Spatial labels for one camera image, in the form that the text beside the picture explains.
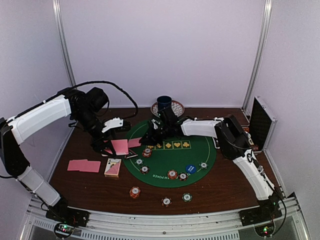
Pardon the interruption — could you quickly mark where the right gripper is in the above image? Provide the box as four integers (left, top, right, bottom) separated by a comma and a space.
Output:
140, 123, 172, 146

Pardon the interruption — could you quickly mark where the blue small blind button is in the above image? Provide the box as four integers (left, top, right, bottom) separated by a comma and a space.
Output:
185, 164, 197, 174

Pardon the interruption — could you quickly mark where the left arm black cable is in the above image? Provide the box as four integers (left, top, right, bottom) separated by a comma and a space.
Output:
69, 79, 139, 121

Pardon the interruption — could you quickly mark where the green round poker mat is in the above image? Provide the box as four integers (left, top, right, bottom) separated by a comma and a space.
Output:
123, 136, 217, 188

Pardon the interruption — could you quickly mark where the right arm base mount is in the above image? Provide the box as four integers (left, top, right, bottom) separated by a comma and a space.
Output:
239, 207, 282, 238

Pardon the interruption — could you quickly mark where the red card pulled from deck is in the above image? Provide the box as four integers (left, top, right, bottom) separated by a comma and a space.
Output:
128, 137, 141, 149

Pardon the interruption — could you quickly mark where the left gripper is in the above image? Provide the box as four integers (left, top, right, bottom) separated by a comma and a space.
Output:
73, 108, 118, 157

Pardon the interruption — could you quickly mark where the blue cup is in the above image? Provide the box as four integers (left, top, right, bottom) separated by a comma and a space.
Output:
156, 95, 172, 111

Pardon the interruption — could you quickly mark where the red orange chip stack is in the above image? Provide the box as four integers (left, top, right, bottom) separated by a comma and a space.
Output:
129, 186, 141, 199

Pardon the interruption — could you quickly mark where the black triangular all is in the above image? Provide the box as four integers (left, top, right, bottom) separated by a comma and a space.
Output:
124, 149, 138, 159

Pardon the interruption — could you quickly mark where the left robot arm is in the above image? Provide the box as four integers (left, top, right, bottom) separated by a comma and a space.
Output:
0, 87, 131, 222

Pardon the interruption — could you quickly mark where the patterned saucer plate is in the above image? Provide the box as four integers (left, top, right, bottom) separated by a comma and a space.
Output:
150, 100, 185, 117

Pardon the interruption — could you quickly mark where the red backed card deck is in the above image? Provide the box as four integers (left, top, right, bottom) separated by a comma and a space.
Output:
101, 139, 129, 157

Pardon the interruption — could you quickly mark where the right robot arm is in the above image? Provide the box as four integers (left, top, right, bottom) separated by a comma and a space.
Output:
140, 107, 281, 221

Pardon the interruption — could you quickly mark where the red 5 chip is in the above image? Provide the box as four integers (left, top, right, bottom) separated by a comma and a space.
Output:
167, 169, 178, 180
142, 148, 152, 158

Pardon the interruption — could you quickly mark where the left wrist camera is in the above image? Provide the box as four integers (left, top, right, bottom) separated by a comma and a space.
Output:
101, 117, 131, 133

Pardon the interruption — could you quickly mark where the dealt red card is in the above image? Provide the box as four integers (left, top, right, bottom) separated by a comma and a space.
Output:
79, 161, 101, 173
67, 159, 88, 171

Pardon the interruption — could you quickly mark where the aluminium front rail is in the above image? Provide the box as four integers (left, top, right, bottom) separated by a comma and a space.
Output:
17, 197, 311, 240

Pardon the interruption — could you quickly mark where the card deck box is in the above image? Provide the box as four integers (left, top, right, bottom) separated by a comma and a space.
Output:
104, 158, 122, 178

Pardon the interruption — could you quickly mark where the aluminium poker case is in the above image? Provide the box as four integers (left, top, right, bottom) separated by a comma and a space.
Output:
213, 95, 278, 154

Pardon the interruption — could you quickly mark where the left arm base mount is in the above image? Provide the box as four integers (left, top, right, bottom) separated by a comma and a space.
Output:
45, 208, 90, 239

